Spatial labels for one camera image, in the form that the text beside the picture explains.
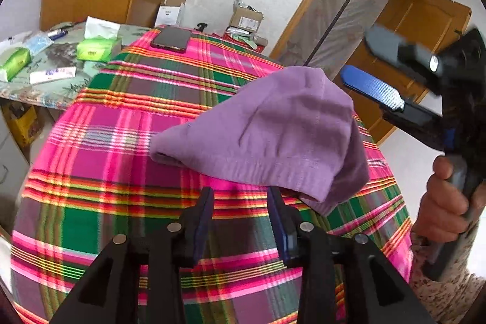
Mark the green tissue pack with tissue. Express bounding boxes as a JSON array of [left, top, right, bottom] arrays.
[[76, 16, 122, 63]]

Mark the white cardboard box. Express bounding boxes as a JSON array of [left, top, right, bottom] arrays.
[[154, 0, 186, 26]]

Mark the wooden door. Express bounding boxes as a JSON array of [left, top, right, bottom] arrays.
[[334, 0, 473, 146]]

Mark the grey zippered door curtain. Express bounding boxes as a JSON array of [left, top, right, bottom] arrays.
[[278, 0, 389, 80]]

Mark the floral side table cover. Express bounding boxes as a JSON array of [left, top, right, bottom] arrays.
[[0, 20, 153, 112]]

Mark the white tube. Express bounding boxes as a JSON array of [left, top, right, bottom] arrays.
[[29, 67, 77, 85]]

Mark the blue mask packet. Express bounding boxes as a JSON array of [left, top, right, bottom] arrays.
[[22, 32, 53, 57]]

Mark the purple fleece garment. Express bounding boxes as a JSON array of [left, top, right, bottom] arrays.
[[150, 67, 369, 215]]

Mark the pink green plaid tablecloth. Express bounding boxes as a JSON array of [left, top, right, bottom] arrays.
[[10, 24, 415, 324]]

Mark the floral sleeve right forearm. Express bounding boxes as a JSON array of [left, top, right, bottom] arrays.
[[409, 224, 485, 323]]

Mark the brown cardboard box with label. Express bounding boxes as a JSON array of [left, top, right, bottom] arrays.
[[229, 0, 265, 33]]

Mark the black smartphone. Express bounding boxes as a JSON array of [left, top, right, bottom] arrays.
[[150, 26, 192, 53]]

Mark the person's right hand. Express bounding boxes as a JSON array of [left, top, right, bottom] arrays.
[[413, 155, 485, 244]]

